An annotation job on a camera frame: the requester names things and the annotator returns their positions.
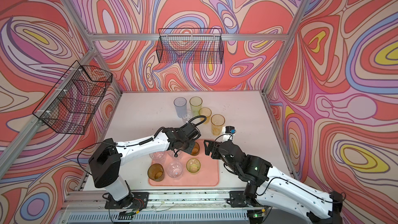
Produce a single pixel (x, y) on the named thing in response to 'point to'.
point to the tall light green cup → (196, 103)
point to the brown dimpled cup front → (156, 172)
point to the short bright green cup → (193, 165)
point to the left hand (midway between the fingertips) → (192, 146)
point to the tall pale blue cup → (180, 105)
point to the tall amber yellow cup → (217, 121)
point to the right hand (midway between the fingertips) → (212, 146)
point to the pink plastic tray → (201, 170)
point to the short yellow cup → (205, 112)
